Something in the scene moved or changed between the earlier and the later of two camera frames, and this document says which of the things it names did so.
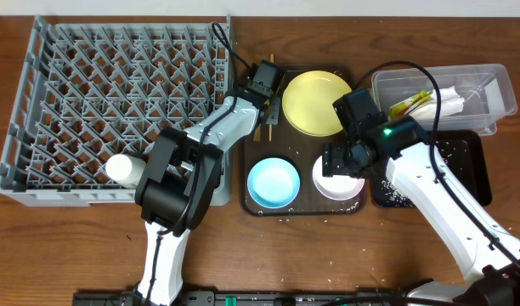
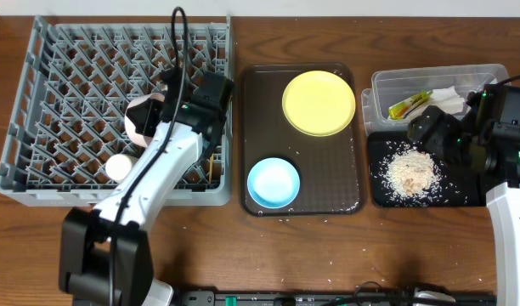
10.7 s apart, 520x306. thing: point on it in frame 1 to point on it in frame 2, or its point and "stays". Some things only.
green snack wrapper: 400,108 stays
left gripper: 274,108 to 151,114
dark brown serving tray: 280,140 stays
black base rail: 248,298 stays
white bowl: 337,188 to 138,138
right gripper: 333,160 to 433,141
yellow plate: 308,99 stays
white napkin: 450,103 stays
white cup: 125,170 stays
